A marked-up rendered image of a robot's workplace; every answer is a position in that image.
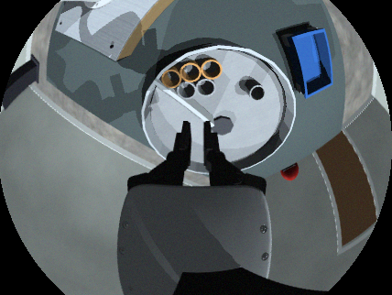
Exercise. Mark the blue open-top crate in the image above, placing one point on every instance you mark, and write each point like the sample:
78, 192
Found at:
310, 50

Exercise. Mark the bronze bushing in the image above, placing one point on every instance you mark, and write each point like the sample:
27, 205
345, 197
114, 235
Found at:
212, 75
190, 78
167, 81

